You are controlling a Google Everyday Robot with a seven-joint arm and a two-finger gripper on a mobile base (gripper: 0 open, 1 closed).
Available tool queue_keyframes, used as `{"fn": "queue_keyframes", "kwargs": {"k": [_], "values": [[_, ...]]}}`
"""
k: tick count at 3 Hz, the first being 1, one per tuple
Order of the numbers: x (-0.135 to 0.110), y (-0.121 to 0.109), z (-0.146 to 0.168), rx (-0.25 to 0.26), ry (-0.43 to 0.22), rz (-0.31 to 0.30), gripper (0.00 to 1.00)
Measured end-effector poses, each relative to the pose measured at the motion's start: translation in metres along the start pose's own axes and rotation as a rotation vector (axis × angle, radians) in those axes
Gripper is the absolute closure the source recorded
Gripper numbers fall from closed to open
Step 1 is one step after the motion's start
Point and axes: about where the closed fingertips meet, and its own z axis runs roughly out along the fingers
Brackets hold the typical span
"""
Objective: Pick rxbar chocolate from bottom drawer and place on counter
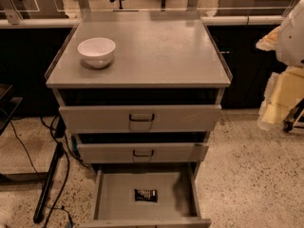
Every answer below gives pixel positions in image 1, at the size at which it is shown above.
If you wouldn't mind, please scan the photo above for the white horizontal rail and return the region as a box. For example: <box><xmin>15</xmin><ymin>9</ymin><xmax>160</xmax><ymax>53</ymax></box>
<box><xmin>0</xmin><ymin>15</ymin><xmax>284</xmax><ymax>29</ymax></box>

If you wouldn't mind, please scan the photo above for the grey drawer cabinet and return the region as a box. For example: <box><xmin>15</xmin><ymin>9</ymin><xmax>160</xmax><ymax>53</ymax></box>
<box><xmin>44</xmin><ymin>10</ymin><xmax>234</xmax><ymax>228</ymax></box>

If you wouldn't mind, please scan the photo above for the black desk frame leg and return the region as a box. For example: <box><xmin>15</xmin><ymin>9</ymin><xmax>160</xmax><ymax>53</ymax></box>
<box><xmin>33</xmin><ymin>142</ymin><xmax>63</xmax><ymax>224</ymax></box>

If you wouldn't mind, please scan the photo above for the middle grey drawer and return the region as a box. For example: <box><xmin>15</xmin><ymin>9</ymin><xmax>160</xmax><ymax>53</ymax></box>
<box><xmin>78</xmin><ymin>142</ymin><xmax>208</xmax><ymax>163</ymax></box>

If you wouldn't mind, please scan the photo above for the top grey drawer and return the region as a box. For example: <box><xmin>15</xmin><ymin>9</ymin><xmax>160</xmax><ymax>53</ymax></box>
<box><xmin>59</xmin><ymin>104</ymin><xmax>221</xmax><ymax>134</ymax></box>

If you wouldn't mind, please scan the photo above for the dark rxbar chocolate bar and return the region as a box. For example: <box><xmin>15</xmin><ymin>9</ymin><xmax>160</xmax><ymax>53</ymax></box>
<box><xmin>134</xmin><ymin>189</ymin><xmax>158</xmax><ymax>202</ymax></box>

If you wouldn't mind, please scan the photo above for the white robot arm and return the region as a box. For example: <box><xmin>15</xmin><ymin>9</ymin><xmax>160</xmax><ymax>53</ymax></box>
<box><xmin>256</xmin><ymin>0</ymin><xmax>304</xmax><ymax>130</ymax></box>

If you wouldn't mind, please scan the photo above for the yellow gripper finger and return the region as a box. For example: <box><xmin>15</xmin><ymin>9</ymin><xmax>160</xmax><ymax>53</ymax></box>
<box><xmin>257</xmin><ymin>66</ymin><xmax>304</xmax><ymax>130</ymax></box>
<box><xmin>256</xmin><ymin>27</ymin><xmax>280</xmax><ymax>51</ymax></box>

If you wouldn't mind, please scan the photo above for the bottom grey drawer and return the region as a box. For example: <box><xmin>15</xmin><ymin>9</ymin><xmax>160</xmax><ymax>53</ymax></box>
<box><xmin>80</xmin><ymin>166</ymin><xmax>211</xmax><ymax>228</ymax></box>

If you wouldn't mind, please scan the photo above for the grey drawer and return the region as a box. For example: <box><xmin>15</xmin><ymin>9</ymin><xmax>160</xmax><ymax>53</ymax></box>
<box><xmin>59</xmin><ymin>104</ymin><xmax>221</xmax><ymax>134</ymax></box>
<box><xmin>80</xmin><ymin>166</ymin><xmax>211</xmax><ymax>228</ymax></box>
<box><xmin>78</xmin><ymin>142</ymin><xmax>208</xmax><ymax>163</ymax></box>

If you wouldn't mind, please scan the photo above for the white ceramic bowl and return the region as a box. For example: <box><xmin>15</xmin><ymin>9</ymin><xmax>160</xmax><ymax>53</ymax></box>
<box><xmin>77</xmin><ymin>37</ymin><xmax>116</xmax><ymax>68</ymax></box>

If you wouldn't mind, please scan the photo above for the wheeled cart base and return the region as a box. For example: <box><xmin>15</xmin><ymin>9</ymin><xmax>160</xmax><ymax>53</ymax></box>
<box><xmin>283</xmin><ymin>99</ymin><xmax>304</xmax><ymax>132</ymax></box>

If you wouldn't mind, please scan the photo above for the black floor cable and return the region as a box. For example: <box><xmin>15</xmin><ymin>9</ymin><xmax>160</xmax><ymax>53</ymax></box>
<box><xmin>9</xmin><ymin>116</ymin><xmax>89</xmax><ymax>228</ymax></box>

